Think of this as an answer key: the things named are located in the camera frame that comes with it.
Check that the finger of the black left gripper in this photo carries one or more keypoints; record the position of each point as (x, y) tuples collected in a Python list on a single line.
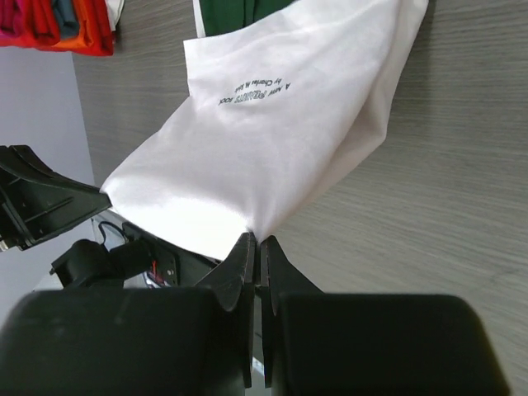
[(38, 204)]

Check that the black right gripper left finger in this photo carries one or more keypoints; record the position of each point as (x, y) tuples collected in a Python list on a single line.
[(109, 340)]

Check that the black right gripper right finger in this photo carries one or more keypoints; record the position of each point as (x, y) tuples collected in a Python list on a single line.
[(317, 343)]

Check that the white and green raglan t-shirt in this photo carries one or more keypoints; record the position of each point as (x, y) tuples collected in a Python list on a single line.
[(277, 113)]

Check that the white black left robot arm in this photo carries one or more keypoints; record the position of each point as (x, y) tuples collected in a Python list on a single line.
[(89, 263)]

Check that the folded orange t-shirt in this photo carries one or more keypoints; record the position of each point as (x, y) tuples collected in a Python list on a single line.
[(95, 37)]

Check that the folded red t-shirt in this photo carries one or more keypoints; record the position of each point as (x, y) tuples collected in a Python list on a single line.
[(41, 29)]

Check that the folded white grey t-shirt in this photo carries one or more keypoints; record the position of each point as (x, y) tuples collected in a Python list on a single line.
[(114, 10)]

